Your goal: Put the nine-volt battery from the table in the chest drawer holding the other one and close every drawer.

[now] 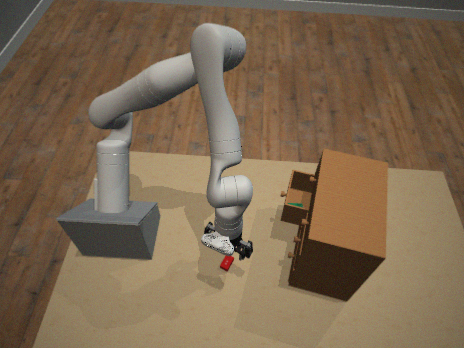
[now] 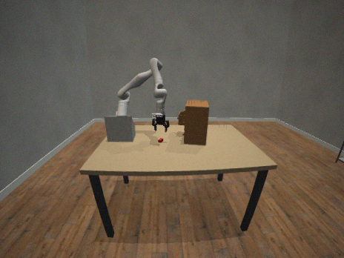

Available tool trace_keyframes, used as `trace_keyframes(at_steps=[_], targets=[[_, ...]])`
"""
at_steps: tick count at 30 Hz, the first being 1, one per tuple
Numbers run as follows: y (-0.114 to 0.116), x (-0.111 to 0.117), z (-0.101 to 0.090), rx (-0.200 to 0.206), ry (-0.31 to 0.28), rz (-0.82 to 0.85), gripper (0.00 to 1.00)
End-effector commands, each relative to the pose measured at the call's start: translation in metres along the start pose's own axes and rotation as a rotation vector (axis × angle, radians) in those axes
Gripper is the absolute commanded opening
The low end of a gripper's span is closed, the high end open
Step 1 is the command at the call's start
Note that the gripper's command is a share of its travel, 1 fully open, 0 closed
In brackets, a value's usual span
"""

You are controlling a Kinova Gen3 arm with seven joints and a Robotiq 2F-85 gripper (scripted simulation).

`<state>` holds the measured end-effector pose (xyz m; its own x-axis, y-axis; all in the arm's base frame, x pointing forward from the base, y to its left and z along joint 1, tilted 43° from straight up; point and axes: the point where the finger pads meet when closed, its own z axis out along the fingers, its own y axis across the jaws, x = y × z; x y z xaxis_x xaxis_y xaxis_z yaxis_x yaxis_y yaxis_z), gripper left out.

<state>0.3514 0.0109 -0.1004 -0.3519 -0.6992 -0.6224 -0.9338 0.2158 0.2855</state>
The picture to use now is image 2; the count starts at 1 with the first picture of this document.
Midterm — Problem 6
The brown wooden chest of drawers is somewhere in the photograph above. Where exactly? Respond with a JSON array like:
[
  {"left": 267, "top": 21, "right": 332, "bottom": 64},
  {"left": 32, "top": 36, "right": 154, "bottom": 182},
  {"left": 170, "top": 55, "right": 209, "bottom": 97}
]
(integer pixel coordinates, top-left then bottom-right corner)
[{"left": 184, "top": 100, "right": 209, "bottom": 145}]

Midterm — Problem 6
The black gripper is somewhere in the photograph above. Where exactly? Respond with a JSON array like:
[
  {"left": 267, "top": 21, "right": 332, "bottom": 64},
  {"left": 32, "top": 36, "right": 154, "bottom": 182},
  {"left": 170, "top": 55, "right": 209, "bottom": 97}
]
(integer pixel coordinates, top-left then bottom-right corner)
[{"left": 152, "top": 115, "right": 170, "bottom": 132}]

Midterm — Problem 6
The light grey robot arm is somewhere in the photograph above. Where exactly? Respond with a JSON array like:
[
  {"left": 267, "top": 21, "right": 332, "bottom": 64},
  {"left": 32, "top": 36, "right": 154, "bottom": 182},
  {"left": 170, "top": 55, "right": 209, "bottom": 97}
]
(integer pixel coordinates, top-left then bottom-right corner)
[{"left": 116, "top": 58, "right": 167, "bottom": 117}]

